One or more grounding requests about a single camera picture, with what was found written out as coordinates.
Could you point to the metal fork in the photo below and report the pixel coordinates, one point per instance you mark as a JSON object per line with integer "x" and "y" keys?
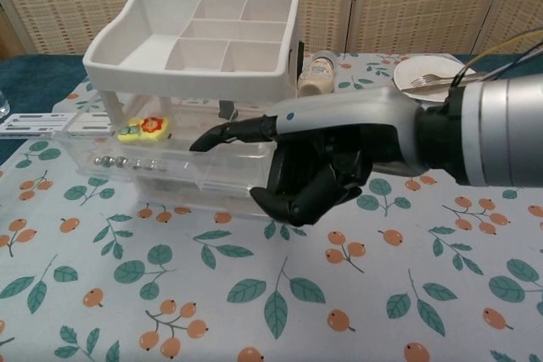
{"x": 428, "y": 79}

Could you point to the white plate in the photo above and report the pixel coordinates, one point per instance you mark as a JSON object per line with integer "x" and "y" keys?
{"x": 424, "y": 67}

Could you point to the bamboo folding screen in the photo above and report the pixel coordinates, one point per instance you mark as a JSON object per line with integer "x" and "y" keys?
{"x": 424, "y": 1}

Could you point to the white two-tier plastic organizer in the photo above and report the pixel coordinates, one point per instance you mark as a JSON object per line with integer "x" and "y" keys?
{"x": 148, "y": 18}

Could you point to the yellow flower eraser packet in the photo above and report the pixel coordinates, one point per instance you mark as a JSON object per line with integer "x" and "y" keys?
{"x": 146, "y": 129}

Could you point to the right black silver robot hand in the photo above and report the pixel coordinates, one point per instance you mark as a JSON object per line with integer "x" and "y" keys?
{"x": 339, "y": 124}

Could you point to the white folding stand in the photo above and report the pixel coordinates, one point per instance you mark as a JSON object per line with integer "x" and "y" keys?
{"x": 42, "y": 122}

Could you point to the mayonnaise squeeze bottle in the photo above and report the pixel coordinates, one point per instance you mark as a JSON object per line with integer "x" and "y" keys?
{"x": 316, "y": 78}

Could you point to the floral print tablecloth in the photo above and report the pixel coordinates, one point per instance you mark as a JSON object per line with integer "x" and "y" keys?
{"x": 297, "y": 285}

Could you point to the dark blue table cover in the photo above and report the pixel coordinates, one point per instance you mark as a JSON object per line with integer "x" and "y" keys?
{"x": 34, "y": 78}

